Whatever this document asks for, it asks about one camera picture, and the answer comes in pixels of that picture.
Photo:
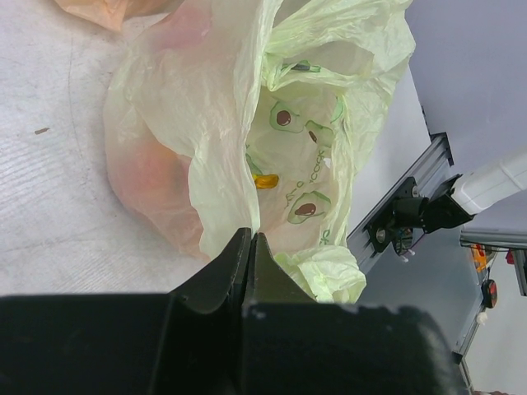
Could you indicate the yellow fake banana bunch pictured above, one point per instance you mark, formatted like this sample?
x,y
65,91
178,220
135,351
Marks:
x,y
265,181

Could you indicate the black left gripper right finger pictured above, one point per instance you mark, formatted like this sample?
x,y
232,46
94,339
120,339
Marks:
x,y
293,345

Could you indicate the green plastic bag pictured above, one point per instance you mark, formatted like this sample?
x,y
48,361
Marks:
x,y
300,89

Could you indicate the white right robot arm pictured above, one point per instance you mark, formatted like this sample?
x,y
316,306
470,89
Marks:
x,y
477,191

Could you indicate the black round background object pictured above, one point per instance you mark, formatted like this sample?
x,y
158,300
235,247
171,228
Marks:
x,y
489,291

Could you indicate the grey background frame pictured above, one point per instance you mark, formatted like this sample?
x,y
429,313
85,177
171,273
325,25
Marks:
x,y
482,254

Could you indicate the red orange fake peach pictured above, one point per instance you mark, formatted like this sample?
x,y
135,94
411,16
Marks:
x,y
149,178

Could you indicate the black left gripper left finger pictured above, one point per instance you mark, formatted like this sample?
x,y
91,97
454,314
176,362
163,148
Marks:
x,y
177,342

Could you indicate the aluminium front rail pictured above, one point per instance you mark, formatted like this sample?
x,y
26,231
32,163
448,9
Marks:
x,y
430,169

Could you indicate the orange tied plastic bag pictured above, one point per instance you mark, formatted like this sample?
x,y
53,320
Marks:
x,y
111,14

